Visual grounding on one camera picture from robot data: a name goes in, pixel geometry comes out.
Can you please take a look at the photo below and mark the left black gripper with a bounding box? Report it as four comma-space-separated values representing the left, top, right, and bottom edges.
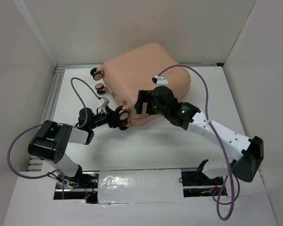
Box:
89, 105, 128, 129

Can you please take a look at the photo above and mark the pink suitcase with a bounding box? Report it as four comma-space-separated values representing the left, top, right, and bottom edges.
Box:
90, 43, 191, 129

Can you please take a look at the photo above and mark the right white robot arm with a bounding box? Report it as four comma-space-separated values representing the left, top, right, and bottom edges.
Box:
134, 86, 264, 185

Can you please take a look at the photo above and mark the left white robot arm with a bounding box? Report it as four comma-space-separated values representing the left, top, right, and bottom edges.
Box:
28, 106, 122, 188

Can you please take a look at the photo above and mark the white taped cover sheet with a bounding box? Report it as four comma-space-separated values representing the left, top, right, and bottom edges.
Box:
98, 169, 184, 204

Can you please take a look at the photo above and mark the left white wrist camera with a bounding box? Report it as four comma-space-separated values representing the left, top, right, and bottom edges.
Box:
99, 97, 110, 108

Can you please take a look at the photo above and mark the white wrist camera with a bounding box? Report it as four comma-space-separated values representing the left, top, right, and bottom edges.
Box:
99, 97, 110, 108
152, 75, 168, 89

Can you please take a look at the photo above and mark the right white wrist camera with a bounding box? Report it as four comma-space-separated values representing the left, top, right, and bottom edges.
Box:
152, 75, 168, 89

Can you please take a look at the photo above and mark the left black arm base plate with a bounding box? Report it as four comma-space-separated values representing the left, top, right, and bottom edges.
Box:
51, 171, 100, 204

